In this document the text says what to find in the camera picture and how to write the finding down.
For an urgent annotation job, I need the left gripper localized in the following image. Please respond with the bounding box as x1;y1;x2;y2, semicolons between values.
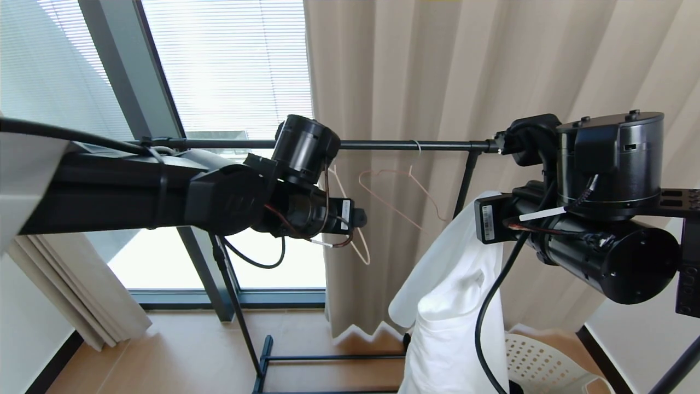
257;181;357;240

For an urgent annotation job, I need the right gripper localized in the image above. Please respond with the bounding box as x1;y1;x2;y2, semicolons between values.
474;185;681;305

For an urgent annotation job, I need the pink clothes hanger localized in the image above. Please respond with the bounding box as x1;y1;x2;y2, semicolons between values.
326;164;371;266
358;140;449;233

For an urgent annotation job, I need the white printed t-shirt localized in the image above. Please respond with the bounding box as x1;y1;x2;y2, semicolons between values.
388;190;512;394

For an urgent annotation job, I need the white laundry basket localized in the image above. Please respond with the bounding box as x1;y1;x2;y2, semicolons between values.
504;331;616;394

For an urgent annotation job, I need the black clothes rack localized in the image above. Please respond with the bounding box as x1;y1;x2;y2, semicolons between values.
143;137;501;394

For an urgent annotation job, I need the window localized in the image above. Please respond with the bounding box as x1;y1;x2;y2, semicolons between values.
0;0;327;310

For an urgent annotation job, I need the beige curtain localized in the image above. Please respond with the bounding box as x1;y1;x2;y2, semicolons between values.
304;0;700;339
3;234;153;352

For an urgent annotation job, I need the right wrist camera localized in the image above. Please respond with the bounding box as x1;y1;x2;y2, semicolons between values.
495;114;564;167

